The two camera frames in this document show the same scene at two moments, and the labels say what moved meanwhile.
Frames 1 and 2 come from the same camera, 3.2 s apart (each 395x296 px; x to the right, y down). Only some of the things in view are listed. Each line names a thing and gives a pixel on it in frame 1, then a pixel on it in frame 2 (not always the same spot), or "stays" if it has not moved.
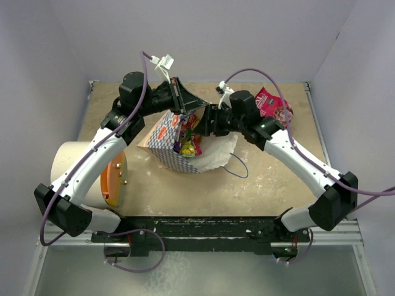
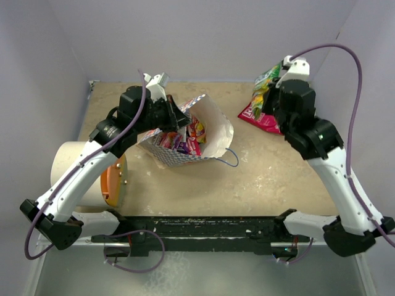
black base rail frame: [140, 234] stays
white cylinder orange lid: [109, 187] stays
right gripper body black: [223, 118] -> [271, 105]
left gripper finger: [189, 101] -> [181, 118]
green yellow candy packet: [187, 149] -> [261, 86]
